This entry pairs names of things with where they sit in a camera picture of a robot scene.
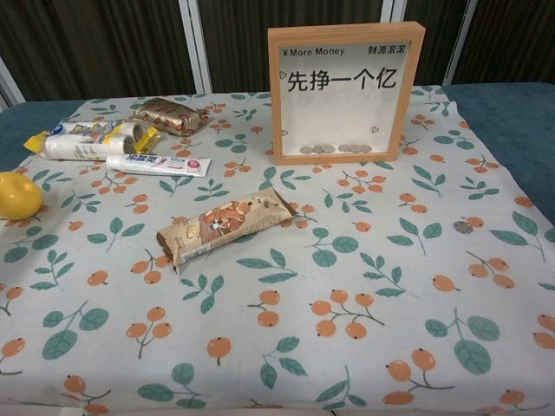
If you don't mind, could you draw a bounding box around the golden snack package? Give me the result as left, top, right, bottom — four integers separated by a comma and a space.
131, 97, 209, 138

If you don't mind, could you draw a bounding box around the floral orange fruit tablecloth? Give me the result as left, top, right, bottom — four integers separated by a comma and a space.
0, 84, 555, 416

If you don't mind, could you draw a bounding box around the teal table cover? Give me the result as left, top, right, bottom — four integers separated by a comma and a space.
0, 81, 555, 226

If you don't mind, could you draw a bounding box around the wooden framed coin bank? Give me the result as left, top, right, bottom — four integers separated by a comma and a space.
266, 20, 424, 166

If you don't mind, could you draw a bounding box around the brown nut snack bar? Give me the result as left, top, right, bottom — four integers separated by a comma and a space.
156, 188, 297, 276

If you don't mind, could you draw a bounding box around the white partition frame post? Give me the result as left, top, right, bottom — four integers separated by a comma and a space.
179, 0, 214, 94
0, 55, 23, 110
448, 0, 474, 86

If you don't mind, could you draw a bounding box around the white garbage bag rolls pack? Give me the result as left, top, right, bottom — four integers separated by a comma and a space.
22, 119, 162, 161

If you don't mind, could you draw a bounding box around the yellow lemon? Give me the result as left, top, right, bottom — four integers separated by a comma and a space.
0, 171, 44, 220

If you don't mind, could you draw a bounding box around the white toothpaste tube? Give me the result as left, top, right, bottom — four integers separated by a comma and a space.
105, 153, 213, 179

